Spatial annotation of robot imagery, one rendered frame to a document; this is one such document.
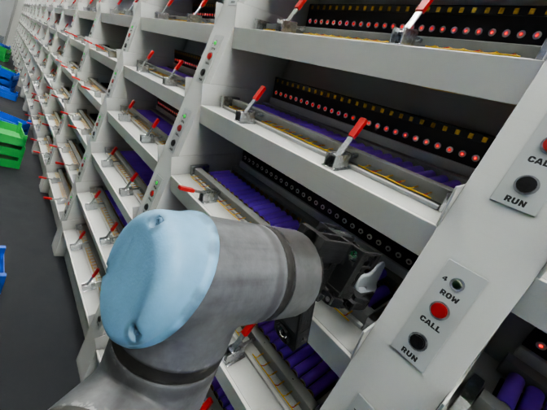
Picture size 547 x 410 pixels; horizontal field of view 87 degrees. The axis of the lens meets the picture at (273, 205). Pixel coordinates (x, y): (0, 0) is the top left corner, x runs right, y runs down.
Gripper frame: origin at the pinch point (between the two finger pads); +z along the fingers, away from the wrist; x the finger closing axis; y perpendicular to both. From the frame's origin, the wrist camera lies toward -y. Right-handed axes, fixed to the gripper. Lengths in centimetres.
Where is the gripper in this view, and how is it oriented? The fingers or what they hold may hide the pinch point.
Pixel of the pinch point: (361, 281)
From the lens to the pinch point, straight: 49.7
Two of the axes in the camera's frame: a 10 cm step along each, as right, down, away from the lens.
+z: 6.7, 1.7, 7.3
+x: -6.0, -4.6, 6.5
